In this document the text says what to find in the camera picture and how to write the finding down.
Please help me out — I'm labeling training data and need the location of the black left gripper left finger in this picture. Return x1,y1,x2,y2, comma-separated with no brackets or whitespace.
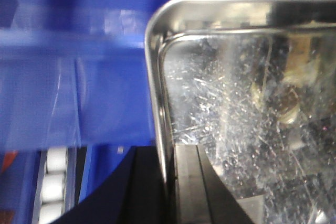
55,146,167,224

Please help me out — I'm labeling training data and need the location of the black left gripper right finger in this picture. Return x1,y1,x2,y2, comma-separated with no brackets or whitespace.
174,144,260,223

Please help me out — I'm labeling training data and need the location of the silver metal tray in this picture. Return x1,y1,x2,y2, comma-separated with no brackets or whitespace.
145,0,335,223

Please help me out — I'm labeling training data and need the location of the roller conveyor track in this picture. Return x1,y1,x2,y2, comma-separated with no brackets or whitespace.
31,147,76,223

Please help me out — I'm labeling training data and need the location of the large blue plastic crate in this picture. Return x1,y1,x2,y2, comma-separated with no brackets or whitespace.
0,0,336,151

